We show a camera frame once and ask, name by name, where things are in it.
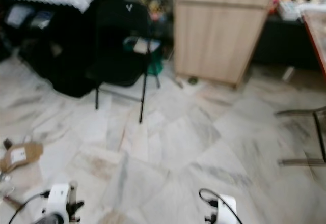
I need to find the white flat package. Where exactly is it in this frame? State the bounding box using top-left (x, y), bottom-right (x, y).
top-left (123, 37), bottom-right (161, 55)

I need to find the black folding chair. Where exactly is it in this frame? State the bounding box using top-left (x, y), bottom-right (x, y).
top-left (89, 0), bottom-right (162, 124)

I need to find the clear plastic wrap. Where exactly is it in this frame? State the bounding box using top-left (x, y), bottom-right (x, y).
top-left (0, 173), bottom-right (17, 195)

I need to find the plain black bag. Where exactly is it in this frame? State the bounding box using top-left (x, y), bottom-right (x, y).
top-left (51, 43), bottom-right (101, 98)

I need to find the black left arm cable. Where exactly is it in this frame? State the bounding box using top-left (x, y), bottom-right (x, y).
top-left (8, 190), bottom-right (49, 224)

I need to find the red edged table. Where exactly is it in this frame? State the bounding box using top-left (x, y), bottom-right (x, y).
top-left (301, 5), bottom-right (326, 79)

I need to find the colourful shelf clutter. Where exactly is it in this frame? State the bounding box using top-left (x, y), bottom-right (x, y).
top-left (139, 0), bottom-right (171, 22)

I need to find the metal chair frame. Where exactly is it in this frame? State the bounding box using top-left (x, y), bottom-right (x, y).
top-left (275, 107), bottom-right (326, 166)

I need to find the brown cardboard package white label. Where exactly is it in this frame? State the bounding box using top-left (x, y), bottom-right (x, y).
top-left (1, 142), bottom-right (44, 174)

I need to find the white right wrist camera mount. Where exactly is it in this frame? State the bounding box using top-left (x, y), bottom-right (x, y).
top-left (216, 194), bottom-right (238, 224)

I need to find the white storage box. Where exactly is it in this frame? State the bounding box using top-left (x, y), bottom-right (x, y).
top-left (278, 0), bottom-right (304, 21)

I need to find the black low cabinet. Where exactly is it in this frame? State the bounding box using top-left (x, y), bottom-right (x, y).
top-left (252, 14), bottom-right (321, 72)

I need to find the black bag with clutter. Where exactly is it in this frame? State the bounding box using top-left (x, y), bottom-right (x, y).
top-left (20, 10), bottom-right (67, 77)

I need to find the brown cardboard scrap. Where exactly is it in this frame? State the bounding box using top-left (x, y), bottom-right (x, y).
top-left (4, 195), bottom-right (24, 210)

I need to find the green plastic bag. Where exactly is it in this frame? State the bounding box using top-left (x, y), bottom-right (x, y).
top-left (148, 59), bottom-right (164, 77)

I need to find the light wooden cabinet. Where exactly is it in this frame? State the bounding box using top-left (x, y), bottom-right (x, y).
top-left (173, 0), bottom-right (279, 88)

